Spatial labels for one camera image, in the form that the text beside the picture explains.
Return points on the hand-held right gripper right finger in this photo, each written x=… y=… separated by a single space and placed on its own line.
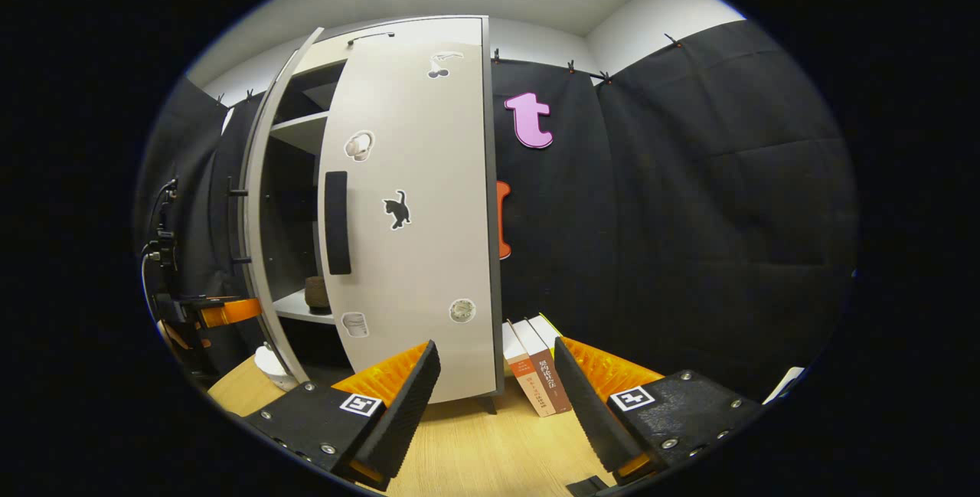
x=586 y=413

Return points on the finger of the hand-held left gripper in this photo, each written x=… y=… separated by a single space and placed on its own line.
x=230 y=313
x=184 y=336

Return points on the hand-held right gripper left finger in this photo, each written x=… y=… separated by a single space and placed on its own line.
x=402 y=413

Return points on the brown fuzzy shoe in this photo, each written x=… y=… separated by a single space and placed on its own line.
x=317 y=296

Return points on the white shoe cabinet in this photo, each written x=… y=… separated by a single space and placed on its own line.
x=295 y=175

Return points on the white cat sticker cabinet door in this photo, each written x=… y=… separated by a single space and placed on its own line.
x=429 y=252

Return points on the white cabinet shelf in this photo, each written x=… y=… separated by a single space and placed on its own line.
x=302 y=129

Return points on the white cabinet drawer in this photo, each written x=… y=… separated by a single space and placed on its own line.
x=413 y=31

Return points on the brown book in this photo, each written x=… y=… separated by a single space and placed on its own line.
x=551 y=382

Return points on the white orange book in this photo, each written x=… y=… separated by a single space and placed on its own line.
x=528 y=382

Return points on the white round object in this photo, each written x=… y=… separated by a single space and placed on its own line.
x=272 y=371

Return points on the black backdrop cloth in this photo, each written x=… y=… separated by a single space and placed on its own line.
x=203 y=175
x=689 y=214

